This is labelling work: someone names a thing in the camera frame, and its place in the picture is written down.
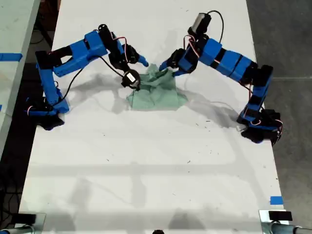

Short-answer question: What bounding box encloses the pale green T-shirt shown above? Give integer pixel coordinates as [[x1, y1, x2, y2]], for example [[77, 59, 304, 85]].
[[126, 62, 188, 112]]

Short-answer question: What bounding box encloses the pale side table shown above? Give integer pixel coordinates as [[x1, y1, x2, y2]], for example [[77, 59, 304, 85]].
[[0, 0, 41, 156]]

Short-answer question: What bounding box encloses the long blue tape strip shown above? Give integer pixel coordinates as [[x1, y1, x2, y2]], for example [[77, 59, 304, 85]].
[[0, 53, 24, 62]]

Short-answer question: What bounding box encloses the small black box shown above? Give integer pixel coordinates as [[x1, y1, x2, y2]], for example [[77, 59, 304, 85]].
[[12, 213, 37, 224], [268, 211, 293, 221]]

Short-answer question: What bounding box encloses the grey pipe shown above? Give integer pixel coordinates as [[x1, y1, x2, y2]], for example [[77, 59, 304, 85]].
[[0, 225, 37, 234], [262, 223, 312, 234]]

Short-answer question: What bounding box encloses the black camera box white label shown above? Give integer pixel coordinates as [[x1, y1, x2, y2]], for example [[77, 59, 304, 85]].
[[120, 69, 141, 89]]

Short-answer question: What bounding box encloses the black silver camera box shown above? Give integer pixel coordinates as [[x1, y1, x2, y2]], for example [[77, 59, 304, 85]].
[[187, 12, 212, 35]]

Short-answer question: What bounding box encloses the grey metal bracket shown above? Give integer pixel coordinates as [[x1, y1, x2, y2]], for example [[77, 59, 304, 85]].
[[18, 212, 46, 230]]

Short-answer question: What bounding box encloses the white metal bracket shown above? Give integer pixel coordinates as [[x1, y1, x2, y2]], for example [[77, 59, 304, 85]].
[[258, 209, 293, 224]]

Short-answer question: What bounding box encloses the black floor cable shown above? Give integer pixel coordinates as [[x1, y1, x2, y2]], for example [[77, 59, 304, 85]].
[[0, 187, 21, 221]]

